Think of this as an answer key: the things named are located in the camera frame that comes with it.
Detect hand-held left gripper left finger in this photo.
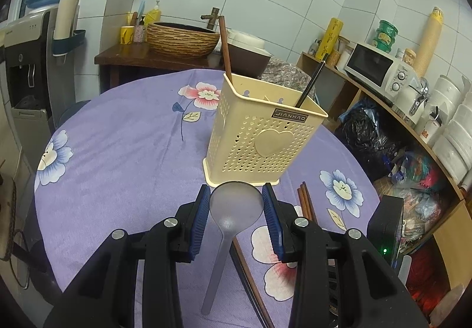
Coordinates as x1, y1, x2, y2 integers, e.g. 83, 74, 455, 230
44, 184, 212, 328

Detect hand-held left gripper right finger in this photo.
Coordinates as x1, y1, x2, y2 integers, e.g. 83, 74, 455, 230
261, 183, 428, 328

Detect brown wooden chopstick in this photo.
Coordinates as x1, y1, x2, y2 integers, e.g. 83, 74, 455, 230
219, 16, 234, 83
229, 239, 275, 328
297, 185, 312, 220
301, 182, 318, 224

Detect grey translucent plastic spoon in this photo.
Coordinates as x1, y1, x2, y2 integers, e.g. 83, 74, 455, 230
201, 181, 265, 315

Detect cream perforated utensil holder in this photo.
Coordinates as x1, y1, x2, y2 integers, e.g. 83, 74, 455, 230
202, 73, 329, 188

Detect colourful plastic bags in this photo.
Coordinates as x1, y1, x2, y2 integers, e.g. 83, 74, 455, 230
374, 151, 456, 247

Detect black plastic bag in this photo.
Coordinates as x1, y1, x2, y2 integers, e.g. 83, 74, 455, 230
337, 99, 403, 181

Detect light wooden shelf unit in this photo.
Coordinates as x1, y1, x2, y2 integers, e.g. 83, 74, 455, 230
297, 51, 472, 314

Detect purple floral tablecloth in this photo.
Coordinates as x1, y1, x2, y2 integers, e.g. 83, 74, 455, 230
34, 69, 384, 328

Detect stack of white containers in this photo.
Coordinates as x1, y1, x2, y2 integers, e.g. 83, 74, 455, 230
430, 75, 472, 186

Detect white electric kettle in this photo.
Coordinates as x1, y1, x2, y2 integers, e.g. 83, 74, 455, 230
393, 75, 441, 131

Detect black chopstick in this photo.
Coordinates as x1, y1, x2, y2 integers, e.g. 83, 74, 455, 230
295, 60, 326, 109

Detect floral patterned cloth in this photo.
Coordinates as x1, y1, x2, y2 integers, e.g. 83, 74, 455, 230
258, 57, 315, 93

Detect white microwave oven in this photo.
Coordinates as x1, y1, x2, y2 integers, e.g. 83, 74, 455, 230
344, 42, 417, 104

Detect dark wooden counter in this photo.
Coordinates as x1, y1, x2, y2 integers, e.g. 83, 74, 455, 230
94, 43, 225, 94

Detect white and brown rice cooker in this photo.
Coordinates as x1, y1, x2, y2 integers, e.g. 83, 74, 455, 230
225, 29, 271, 78

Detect clear jar of grains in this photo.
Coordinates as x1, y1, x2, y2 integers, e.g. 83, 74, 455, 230
331, 37, 350, 68

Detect woven-look wash basin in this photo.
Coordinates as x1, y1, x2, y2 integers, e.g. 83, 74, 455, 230
146, 22, 221, 58

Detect stack of paper cups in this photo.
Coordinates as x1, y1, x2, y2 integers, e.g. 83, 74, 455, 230
413, 6, 444, 78

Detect stack of green cans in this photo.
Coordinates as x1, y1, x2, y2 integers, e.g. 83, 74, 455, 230
372, 20, 399, 53

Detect tall yellow bottle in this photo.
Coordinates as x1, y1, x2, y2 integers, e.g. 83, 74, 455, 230
315, 17, 343, 59

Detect bronze faucet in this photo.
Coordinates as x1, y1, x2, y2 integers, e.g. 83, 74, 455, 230
201, 7, 221, 31

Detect yellow dish soap bottle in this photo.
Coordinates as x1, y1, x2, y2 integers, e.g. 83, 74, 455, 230
145, 1, 162, 25

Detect white water dispenser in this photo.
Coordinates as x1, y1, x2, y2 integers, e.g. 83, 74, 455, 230
0, 9, 57, 131

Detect blue wall-mounted holder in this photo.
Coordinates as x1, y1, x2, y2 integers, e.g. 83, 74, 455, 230
52, 29, 86, 56

